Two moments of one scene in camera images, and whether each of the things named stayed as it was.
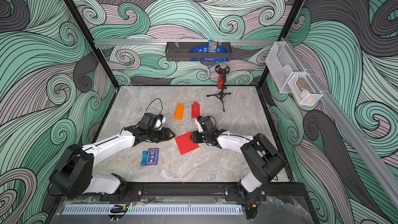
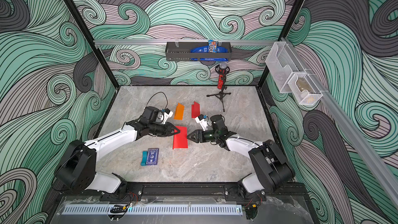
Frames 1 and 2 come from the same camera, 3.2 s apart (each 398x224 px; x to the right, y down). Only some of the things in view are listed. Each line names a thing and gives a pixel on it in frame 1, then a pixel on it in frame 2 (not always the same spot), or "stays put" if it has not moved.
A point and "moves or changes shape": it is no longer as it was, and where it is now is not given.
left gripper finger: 167,131 to 171,125
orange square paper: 179,112 stays put
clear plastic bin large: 282,63 stays put
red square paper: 185,144 moves or changes shape
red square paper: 195,110 stays put
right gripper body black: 202,136 stays put
